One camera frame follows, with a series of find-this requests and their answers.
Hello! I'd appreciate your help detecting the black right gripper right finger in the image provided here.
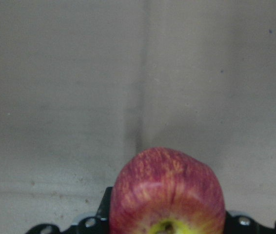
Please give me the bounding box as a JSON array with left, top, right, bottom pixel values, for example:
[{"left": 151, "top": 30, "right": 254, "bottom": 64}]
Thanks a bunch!
[{"left": 224, "top": 210, "right": 276, "bottom": 234}]

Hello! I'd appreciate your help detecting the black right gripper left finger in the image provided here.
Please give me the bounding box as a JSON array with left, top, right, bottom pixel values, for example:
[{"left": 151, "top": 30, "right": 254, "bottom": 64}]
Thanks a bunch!
[{"left": 26, "top": 187, "right": 112, "bottom": 234}]

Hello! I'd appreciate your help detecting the red yellow apple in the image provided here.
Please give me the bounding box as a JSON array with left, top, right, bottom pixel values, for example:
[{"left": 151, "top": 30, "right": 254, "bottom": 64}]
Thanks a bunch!
[{"left": 109, "top": 147, "right": 226, "bottom": 234}]

